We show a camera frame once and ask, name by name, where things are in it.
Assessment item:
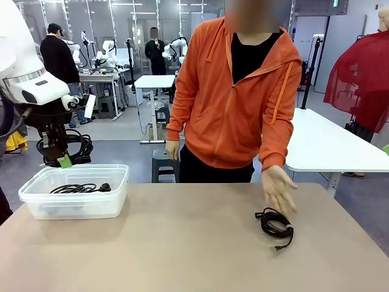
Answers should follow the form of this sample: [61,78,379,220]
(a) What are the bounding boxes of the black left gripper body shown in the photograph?
[24,99,74,130]

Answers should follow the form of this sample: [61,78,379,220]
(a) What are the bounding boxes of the thick black cable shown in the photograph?
[39,128,94,168]

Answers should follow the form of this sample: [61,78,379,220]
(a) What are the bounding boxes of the black power cable with plug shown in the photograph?
[69,182,112,194]

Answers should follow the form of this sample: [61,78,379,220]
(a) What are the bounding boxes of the person's right forearm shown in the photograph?
[165,103,191,142]

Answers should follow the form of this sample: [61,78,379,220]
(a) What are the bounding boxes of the person's left forearm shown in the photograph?
[258,120,295,169]

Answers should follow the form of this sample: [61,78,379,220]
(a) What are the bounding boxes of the person's right hand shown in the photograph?
[165,139,181,162]

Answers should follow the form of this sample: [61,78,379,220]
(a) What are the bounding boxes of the person's left hand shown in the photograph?
[261,165,299,215]

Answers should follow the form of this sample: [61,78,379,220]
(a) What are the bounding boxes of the yellow floor object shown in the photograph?
[5,132,29,152]

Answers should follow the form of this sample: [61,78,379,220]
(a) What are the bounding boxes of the bystander in grey jacket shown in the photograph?
[0,91,28,137]

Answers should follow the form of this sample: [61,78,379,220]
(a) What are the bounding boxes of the bystander in black jacket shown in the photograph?
[40,23,92,128]

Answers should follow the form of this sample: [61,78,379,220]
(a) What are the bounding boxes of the background workbench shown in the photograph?
[78,68,130,120]

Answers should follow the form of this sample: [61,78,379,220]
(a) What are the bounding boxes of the clear plastic storage container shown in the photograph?
[18,164,130,220]

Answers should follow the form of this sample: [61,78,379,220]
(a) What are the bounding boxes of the dark object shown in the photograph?
[0,185,13,226]

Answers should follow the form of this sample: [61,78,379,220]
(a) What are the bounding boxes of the white floor cabinet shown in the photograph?
[126,85,143,107]

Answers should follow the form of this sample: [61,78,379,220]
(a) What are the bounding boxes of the small cardboard box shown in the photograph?
[146,123,164,141]

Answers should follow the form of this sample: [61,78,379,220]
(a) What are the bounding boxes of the white background table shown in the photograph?
[134,75,177,144]

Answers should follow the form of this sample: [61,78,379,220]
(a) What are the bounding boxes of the bystander in dark top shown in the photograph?
[145,26,167,76]

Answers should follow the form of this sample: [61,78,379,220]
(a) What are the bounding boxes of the person in orange hoodie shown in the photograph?
[165,0,303,184]

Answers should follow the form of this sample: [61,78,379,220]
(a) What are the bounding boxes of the black equipment bags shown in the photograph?
[300,60,311,86]

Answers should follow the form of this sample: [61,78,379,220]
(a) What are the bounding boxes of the black tripod pole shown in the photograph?
[300,35,323,110]

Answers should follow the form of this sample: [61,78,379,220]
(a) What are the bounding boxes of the white side table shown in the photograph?
[284,106,389,195]

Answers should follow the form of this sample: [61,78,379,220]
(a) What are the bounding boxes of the red sheer cape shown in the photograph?
[323,30,389,134]

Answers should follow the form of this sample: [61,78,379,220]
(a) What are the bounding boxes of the beige mannequin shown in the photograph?
[377,7,389,33]

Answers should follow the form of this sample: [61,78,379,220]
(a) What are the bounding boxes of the black robot cable hose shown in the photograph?
[0,105,33,139]

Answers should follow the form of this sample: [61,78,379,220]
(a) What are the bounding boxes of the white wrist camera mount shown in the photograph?
[61,93,97,119]

